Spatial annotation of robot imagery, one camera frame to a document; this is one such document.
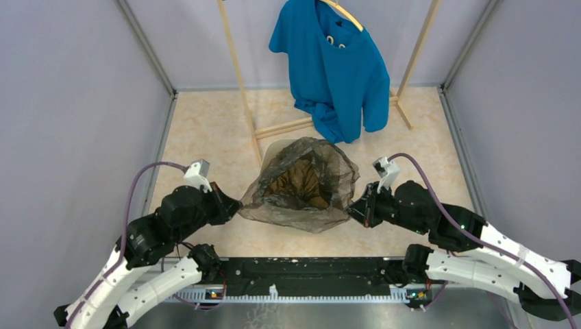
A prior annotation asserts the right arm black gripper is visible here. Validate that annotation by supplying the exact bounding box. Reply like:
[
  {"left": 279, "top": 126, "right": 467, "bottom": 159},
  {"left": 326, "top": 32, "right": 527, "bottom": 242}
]
[{"left": 343, "top": 180, "right": 427, "bottom": 234}]

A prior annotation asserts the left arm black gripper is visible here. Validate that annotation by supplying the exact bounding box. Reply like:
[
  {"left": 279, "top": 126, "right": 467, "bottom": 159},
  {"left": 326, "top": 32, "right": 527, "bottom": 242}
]
[{"left": 175, "top": 180, "right": 243, "bottom": 242}]

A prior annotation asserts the dark translucent trash bag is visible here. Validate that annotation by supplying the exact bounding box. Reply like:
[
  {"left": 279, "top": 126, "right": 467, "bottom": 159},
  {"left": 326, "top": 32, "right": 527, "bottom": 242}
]
[{"left": 238, "top": 137, "right": 360, "bottom": 234}]

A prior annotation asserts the cream plastic trash bin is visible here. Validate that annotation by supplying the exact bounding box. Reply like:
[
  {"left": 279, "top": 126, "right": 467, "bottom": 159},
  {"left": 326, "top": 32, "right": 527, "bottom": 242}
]
[{"left": 260, "top": 138, "right": 296, "bottom": 173}]

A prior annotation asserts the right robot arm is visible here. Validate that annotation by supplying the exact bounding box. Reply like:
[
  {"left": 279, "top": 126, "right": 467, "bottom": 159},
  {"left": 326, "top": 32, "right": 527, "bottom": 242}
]
[{"left": 343, "top": 181, "right": 580, "bottom": 321}]

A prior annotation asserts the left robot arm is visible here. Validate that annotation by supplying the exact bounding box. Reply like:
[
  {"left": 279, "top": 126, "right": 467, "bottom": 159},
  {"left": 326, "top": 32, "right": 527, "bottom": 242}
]
[{"left": 53, "top": 182, "right": 242, "bottom": 328}]

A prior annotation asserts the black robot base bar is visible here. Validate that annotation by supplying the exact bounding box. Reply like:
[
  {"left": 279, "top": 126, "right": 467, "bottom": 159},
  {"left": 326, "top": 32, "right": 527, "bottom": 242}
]
[{"left": 209, "top": 257, "right": 411, "bottom": 297}]

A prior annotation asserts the wooden clothes rack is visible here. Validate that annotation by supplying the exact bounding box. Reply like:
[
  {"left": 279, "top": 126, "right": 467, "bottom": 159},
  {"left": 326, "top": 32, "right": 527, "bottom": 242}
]
[{"left": 217, "top": 0, "right": 443, "bottom": 167}]

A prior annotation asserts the blue t-shirt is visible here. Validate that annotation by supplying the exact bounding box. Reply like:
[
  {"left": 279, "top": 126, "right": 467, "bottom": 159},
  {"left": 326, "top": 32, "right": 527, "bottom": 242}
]
[{"left": 269, "top": 0, "right": 391, "bottom": 143}]

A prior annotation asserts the wooden clothes hanger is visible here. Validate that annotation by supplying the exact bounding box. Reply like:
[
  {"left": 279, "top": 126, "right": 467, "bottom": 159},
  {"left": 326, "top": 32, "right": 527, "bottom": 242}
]
[{"left": 320, "top": 0, "right": 364, "bottom": 32}]

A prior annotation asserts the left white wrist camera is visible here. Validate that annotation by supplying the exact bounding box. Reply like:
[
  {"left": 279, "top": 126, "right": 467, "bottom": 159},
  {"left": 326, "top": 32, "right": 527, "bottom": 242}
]
[{"left": 184, "top": 159, "right": 212, "bottom": 193}]

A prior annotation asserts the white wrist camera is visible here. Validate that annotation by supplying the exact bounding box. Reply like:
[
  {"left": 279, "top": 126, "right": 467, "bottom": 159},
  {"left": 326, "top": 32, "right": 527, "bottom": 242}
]
[
  {"left": 184, "top": 159, "right": 212, "bottom": 193},
  {"left": 373, "top": 156, "right": 400, "bottom": 193}
]

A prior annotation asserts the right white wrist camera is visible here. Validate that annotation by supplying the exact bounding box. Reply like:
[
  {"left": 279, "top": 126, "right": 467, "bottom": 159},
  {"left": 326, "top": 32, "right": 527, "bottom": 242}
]
[{"left": 373, "top": 156, "right": 400, "bottom": 193}]

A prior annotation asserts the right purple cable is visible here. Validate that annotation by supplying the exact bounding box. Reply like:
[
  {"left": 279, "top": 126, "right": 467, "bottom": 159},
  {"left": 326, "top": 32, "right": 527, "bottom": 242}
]
[{"left": 388, "top": 153, "right": 578, "bottom": 329}]

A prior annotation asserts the purple cable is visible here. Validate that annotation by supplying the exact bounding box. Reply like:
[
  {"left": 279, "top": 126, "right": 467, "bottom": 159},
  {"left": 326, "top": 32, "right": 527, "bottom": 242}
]
[
  {"left": 388, "top": 153, "right": 578, "bottom": 329},
  {"left": 63, "top": 161, "right": 189, "bottom": 329}
]

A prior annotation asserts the right aluminium corner post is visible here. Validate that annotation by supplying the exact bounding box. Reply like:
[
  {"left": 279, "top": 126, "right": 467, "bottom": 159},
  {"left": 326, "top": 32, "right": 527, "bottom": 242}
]
[{"left": 438, "top": 1, "right": 502, "bottom": 217}]

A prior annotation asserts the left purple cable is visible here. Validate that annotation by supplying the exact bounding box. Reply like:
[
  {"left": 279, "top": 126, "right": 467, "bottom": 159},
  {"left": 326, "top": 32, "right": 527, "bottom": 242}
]
[{"left": 63, "top": 161, "right": 189, "bottom": 329}]

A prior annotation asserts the aluminium corner frame post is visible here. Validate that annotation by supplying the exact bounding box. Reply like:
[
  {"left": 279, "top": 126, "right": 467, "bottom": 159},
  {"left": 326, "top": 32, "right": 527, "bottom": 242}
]
[{"left": 114, "top": 0, "right": 178, "bottom": 215}]

